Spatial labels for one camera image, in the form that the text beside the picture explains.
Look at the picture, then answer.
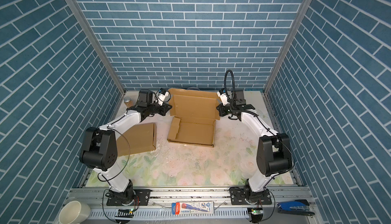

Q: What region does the brown cardboard box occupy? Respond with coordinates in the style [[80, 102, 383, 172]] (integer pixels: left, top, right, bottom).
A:
[[167, 88, 220, 147], [116, 123, 157, 156]]

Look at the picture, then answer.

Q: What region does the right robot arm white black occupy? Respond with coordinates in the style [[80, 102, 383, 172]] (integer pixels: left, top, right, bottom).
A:
[[216, 88, 294, 197]]

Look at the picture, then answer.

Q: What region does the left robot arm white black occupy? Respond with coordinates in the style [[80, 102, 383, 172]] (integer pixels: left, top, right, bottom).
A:
[[79, 88, 172, 194]]

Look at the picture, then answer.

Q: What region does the glass spice jar silver lid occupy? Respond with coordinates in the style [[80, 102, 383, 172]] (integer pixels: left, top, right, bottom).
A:
[[123, 96, 134, 109]]

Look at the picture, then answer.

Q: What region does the blue red white packet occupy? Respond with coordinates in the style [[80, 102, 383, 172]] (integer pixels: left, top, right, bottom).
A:
[[171, 201, 214, 215]]

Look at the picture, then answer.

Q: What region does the blue black stapler tool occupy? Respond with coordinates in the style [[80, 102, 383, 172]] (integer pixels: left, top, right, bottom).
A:
[[277, 199, 315, 216]]

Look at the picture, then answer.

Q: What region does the white ceramic bowl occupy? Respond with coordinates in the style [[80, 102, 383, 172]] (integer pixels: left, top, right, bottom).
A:
[[59, 201, 91, 224]]

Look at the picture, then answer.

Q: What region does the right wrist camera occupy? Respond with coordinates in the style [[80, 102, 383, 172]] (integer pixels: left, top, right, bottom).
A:
[[217, 88, 229, 106]]

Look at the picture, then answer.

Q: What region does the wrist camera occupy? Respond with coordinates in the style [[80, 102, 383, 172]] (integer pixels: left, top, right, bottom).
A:
[[156, 88, 171, 106], [217, 88, 229, 106]]

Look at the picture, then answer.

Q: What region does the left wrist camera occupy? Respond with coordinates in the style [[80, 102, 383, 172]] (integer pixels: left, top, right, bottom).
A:
[[156, 88, 171, 106]]

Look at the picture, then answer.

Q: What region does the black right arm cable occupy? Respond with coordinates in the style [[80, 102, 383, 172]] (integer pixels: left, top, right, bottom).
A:
[[223, 69, 295, 222]]

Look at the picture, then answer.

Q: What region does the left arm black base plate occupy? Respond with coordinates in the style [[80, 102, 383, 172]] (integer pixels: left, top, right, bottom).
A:
[[104, 189, 151, 207]]

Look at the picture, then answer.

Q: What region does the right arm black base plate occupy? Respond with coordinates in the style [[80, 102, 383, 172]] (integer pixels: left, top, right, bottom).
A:
[[229, 186, 272, 205]]

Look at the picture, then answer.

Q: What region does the aluminium front rail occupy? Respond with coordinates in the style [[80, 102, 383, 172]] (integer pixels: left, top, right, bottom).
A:
[[64, 185, 323, 224]]

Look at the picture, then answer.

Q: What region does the aluminium corner post right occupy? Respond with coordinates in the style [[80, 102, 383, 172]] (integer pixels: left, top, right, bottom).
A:
[[263, 0, 312, 94]]

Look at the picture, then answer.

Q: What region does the aluminium corner post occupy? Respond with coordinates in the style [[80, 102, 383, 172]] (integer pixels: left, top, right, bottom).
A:
[[263, 0, 312, 94], [65, 0, 126, 95]]

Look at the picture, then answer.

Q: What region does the aluminium corner post left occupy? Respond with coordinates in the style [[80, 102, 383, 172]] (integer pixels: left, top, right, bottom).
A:
[[65, 0, 126, 95]]

